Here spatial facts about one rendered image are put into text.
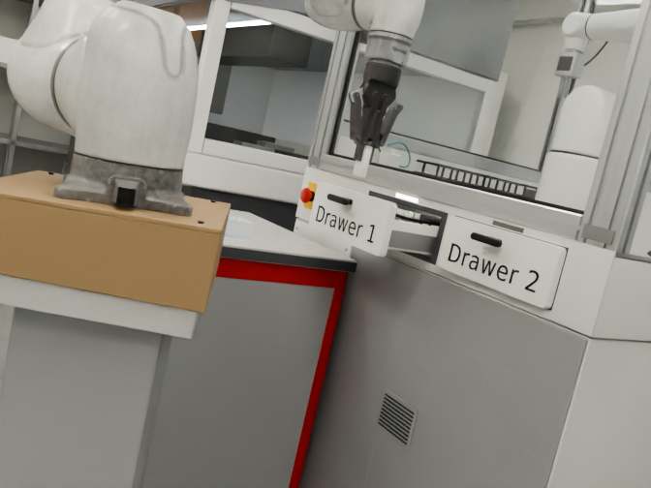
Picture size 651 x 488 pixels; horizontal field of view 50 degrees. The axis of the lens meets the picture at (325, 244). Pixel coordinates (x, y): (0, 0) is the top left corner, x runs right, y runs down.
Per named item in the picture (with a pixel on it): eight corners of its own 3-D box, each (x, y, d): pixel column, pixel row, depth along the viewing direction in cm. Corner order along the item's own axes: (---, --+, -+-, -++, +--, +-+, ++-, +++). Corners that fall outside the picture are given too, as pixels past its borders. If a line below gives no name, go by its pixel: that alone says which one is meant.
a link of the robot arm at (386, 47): (421, 43, 141) (415, 72, 142) (394, 43, 149) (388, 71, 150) (386, 30, 136) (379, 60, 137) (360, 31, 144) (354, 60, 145)
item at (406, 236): (383, 248, 142) (389, 219, 141) (319, 223, 163) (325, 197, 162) (517, 267, 163) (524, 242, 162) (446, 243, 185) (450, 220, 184)
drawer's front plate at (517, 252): (544, 309, 120) (561, 247, 119) (436, 266, 145) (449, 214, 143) (550, 310, 121) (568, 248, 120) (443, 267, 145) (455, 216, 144)
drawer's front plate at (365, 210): (379, 257, 139) (391, 202, 138) (307, 227, 163) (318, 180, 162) (386, 258, 140) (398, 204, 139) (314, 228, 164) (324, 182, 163)
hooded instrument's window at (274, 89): (181, 149, 214) (210, -1, 208) (64, 109, 361) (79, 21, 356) (454, 204, 276) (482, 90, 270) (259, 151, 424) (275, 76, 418)
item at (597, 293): (591, 337, 114) (615, 251, 112) (294, 216, 199) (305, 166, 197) (841, 354, 166) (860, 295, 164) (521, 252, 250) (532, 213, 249)
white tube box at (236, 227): (201, 232, 157) (203, 216, 156) (189, 225, 164) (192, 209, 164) (251, 239, 163) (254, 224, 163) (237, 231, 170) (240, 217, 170)
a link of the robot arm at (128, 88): (108, 163, 90) (133, -13, 87) (43, 143, 102) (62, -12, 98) (208, 174, 102) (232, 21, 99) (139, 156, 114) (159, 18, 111)
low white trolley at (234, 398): (51, 583, 146) (117, 230, 136) (11, 444, 197) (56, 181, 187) (290, 549, 177) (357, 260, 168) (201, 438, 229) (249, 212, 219)
